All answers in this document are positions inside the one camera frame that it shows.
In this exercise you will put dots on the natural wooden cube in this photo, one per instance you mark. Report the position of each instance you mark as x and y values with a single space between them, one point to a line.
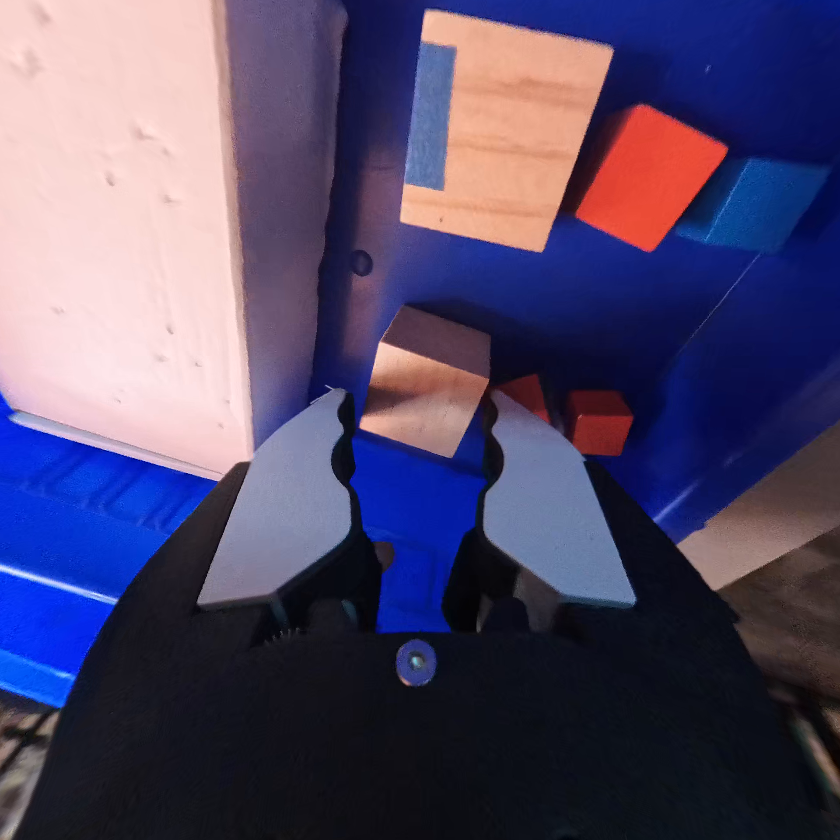
426 394

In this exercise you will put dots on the blue plastic bin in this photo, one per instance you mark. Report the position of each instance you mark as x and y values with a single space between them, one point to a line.
590 315

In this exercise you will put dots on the white cardboard box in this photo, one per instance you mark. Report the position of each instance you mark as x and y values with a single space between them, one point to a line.
118 229

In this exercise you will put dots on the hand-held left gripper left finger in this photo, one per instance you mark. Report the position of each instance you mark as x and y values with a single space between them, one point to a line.
282 518

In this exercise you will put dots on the large natural wooden block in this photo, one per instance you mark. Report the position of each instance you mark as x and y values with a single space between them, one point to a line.
518 131

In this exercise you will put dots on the large red wooden block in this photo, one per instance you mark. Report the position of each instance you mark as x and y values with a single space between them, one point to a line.
649 177

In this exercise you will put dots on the blue wooden block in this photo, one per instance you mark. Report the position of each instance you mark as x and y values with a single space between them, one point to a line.
754 207

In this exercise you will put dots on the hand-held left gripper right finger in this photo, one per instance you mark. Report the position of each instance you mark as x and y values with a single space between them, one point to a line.
551 525

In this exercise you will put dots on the small red wooden cube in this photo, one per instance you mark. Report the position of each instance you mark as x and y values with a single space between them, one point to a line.
528 394
600 423

